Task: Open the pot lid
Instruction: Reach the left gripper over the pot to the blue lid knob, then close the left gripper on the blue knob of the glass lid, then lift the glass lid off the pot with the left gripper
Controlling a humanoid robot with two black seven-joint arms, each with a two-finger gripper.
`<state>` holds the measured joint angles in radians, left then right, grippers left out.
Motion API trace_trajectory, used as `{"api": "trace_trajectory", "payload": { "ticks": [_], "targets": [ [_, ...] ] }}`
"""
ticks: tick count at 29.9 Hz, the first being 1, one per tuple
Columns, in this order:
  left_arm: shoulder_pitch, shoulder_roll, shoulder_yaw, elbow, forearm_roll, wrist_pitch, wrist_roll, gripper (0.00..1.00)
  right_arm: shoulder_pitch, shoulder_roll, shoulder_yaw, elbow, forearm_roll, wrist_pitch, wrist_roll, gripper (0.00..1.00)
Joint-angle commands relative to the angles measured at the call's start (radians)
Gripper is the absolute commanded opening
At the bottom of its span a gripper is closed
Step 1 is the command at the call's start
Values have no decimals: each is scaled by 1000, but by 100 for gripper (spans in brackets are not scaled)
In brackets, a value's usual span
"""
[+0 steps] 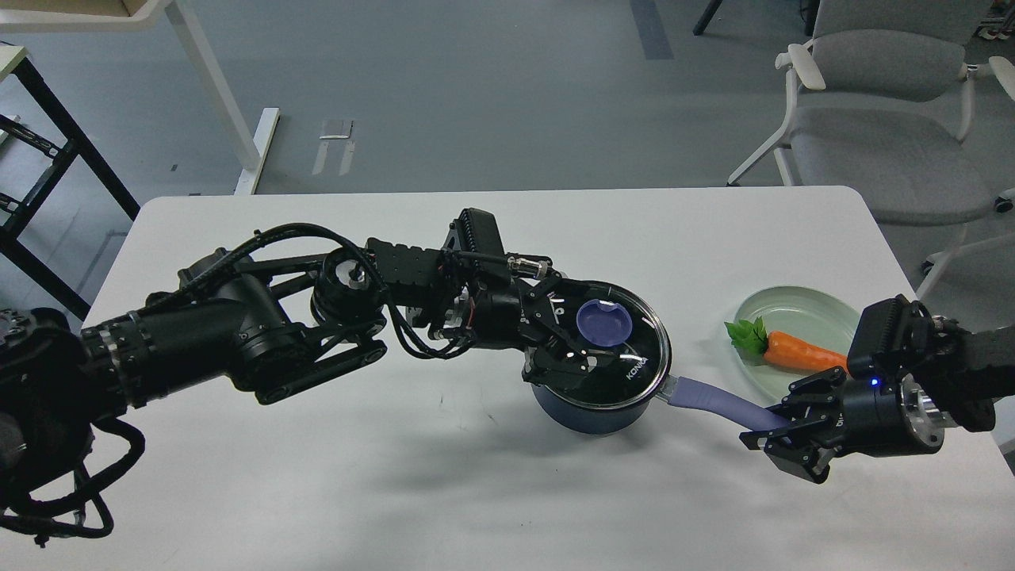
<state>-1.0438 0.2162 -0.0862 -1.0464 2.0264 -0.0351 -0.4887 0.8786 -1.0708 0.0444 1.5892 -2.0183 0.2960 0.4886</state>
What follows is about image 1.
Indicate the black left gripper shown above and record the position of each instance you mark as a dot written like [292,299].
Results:
[540,318]

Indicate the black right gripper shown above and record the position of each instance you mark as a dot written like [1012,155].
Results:
[882,420]

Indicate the glass pot lid purple knob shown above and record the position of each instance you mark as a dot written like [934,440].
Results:
[616,318]

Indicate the blue saucepan purple handle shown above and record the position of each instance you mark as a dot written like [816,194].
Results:
[580,414]

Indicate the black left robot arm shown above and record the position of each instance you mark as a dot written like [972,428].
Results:
[289,309]

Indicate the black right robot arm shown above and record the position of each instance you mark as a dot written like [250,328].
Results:
[908,376]

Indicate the orange toy carrot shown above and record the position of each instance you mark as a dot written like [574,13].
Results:
[779,348]

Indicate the grey office chair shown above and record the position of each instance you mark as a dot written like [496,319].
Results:
[909,169]

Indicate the black metal rack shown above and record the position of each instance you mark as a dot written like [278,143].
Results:
[77,145]

